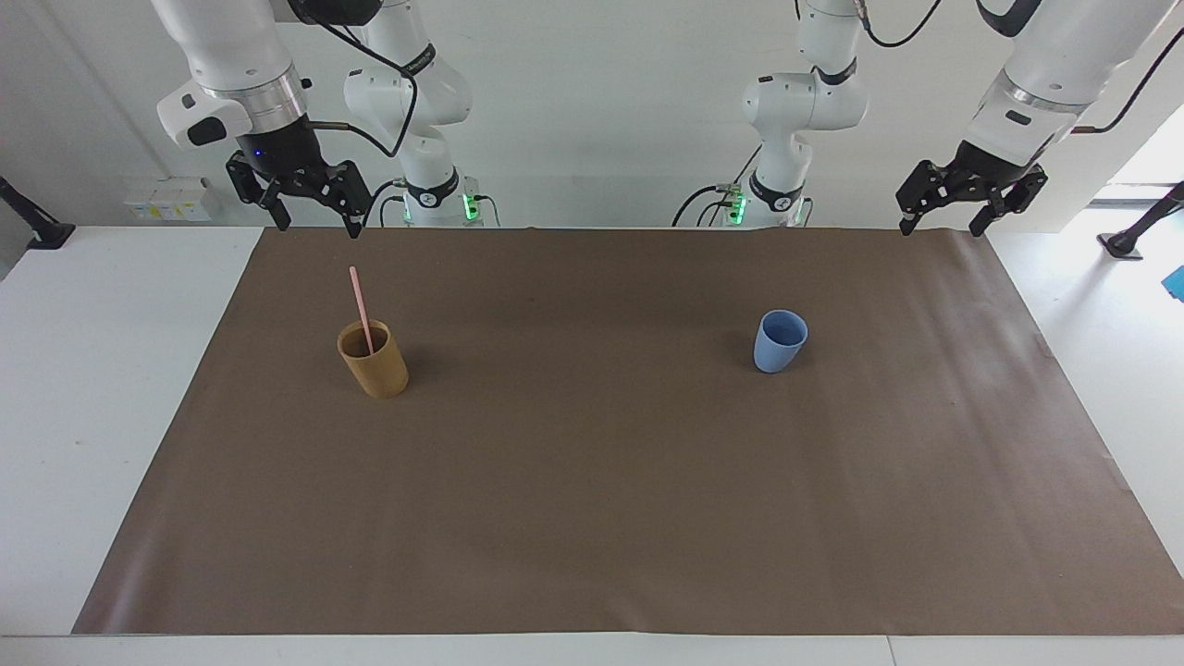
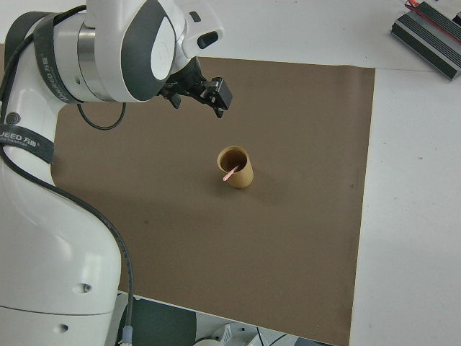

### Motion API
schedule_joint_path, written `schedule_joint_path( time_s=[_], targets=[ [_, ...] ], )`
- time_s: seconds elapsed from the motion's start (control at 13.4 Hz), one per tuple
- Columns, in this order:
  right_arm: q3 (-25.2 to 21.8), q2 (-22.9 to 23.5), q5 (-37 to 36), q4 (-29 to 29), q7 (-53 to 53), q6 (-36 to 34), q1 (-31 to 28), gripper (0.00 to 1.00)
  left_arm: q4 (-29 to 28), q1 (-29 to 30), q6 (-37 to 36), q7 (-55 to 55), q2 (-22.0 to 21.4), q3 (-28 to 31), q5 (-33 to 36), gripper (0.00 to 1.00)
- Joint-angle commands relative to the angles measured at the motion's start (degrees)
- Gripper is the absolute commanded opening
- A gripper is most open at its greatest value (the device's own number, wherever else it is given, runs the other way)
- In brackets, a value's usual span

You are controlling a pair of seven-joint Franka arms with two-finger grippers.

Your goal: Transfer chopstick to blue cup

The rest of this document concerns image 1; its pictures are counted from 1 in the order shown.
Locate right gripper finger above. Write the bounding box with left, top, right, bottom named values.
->
left=226, top=153, right=293, bottom=232
left=294, top=161, right=374, bottom=241

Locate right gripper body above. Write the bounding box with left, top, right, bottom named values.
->
left=236, top=117, right=332, bottom=184

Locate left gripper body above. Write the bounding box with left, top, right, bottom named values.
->
left=947, top=140, right=1042, bottom=192

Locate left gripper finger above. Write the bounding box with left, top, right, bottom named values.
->
left=894, top=159, right=963, bottom=238
left=968, top=166, right=1050, bottom=239

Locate pink chopstick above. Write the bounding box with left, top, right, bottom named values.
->
left=348, top=265, right=376, bottom=357

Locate brown wooden cup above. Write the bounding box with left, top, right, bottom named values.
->
left=336, top=319, right=410, bottom=400

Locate blue cup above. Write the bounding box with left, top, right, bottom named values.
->
left=752, top=309, right=809, bottom=375

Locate black stand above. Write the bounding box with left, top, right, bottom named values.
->
left=0, top=175, right=77, bottom=252
left=1097, top=179, right=1184, bottom=261

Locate black cable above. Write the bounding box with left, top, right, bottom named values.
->
left=308, top=13, right=420, bottom=159
left=855, top=0, right=945, bottom=49
left=672, top=143, right=765, bottom=228
left=1071, top=26, right=1184, bottom=136
left=364, top=178, right=409, bottom=229

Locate white wall socket box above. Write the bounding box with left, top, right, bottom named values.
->
left=124, top=177, right=213, bottom=223

